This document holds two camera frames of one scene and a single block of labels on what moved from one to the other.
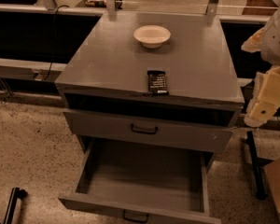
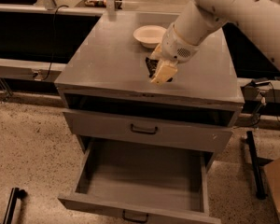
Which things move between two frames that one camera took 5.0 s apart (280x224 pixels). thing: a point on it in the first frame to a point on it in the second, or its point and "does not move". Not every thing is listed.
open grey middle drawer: [132, 183] does not move
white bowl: [151, 36] does not move
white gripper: [276, 44] to [175, 47]
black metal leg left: [15, 195] does not move
